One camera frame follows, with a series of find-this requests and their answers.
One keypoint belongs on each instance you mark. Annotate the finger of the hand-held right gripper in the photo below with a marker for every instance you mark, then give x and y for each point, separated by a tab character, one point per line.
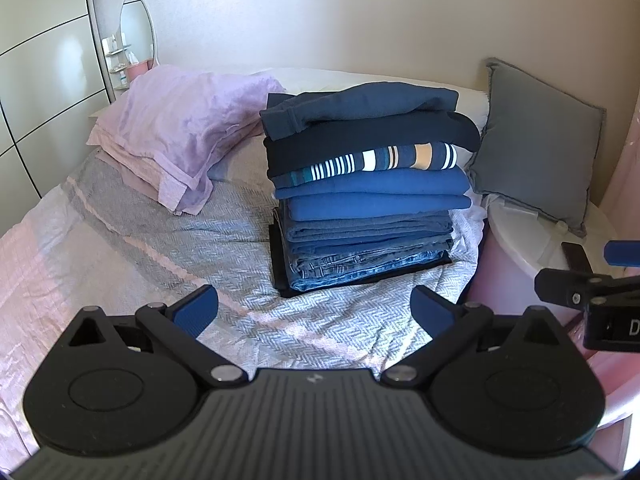
622	253
560	285

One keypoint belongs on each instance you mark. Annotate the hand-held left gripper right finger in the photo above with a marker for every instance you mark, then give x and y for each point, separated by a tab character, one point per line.
432	310

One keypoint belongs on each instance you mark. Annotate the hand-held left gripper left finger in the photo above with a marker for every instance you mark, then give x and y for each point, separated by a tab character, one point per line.
192	310

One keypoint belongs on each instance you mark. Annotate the stack of folded clothes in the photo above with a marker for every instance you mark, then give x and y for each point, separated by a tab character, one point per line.
370	205

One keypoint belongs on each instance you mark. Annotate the dark rectangular device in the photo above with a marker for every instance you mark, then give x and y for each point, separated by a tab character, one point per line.
576	258

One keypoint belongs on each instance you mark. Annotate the pink round nightstand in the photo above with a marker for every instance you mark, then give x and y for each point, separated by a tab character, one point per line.
525	270

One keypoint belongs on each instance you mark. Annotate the grey cushion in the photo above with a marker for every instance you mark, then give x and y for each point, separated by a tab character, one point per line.
535	145

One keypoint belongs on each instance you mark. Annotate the pink pillow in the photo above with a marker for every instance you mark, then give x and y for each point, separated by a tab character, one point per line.
130	165

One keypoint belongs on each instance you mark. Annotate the lilac crumpled sheet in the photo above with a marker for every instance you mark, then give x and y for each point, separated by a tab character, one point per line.
190	120

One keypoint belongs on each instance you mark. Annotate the pink box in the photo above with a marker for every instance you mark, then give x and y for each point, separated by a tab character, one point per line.
138	70

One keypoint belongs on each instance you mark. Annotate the white vanity shelf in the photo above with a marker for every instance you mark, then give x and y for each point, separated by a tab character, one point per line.
117	60

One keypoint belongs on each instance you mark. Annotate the white panelled wardrobe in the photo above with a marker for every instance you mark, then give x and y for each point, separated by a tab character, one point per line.
45	85

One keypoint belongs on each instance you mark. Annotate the round wall mirror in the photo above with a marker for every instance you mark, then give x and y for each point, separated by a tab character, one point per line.
136	25

